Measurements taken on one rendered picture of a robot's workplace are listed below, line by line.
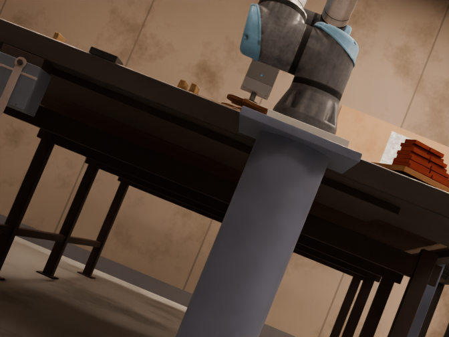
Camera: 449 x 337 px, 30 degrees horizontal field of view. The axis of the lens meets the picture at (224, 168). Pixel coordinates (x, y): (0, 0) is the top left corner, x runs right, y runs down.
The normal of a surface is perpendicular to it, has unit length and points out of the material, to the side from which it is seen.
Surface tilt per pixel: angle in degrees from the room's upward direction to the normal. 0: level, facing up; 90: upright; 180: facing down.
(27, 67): 90
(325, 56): 95
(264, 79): 90
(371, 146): 90
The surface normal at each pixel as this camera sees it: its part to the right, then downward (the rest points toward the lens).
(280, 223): 0.35, 0.05
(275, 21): 0.09, -0.29
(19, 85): -0.08, -0.13
